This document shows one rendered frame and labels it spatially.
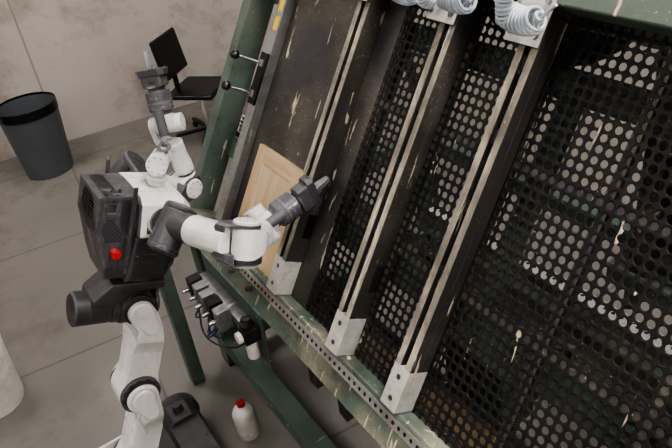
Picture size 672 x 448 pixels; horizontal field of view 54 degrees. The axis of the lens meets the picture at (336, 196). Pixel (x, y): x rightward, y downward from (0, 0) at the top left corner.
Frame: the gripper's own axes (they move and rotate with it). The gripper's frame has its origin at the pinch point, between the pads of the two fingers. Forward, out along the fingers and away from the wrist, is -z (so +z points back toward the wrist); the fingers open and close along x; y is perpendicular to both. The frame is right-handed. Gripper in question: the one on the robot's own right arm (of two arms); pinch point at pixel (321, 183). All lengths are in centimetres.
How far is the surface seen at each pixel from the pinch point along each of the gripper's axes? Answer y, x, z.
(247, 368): 51, -101, 49
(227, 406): 53, -115, 66
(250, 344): 10, -49, 45
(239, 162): 54, -10, 7
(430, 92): -34, 30, -26
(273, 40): 55, 25, -26
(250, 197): 41.8, -18.2, 12.8
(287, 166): 25.2, -4.6, -0.4
